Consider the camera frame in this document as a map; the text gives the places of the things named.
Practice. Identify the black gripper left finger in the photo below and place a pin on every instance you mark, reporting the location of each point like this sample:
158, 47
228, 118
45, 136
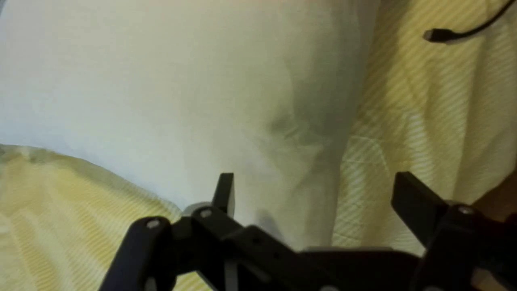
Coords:
215, 252

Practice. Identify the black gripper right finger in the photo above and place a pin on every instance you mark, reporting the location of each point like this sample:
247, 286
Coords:
446, 242

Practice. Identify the large white pillow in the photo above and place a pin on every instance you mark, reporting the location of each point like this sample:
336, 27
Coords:
162, 90

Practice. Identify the pale yellow striped bedsheet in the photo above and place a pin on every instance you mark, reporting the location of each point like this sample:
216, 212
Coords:
430, 118

